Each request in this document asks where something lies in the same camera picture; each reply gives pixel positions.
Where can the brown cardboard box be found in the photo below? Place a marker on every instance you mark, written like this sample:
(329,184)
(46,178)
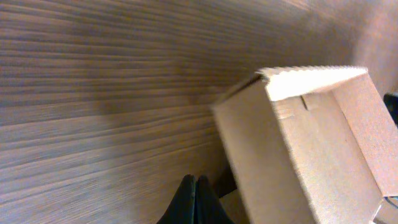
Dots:
(311,145)

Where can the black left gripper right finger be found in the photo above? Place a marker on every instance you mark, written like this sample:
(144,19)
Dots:
(208,209)

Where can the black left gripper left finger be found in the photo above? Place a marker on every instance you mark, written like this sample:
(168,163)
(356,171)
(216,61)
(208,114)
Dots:
(181,209)

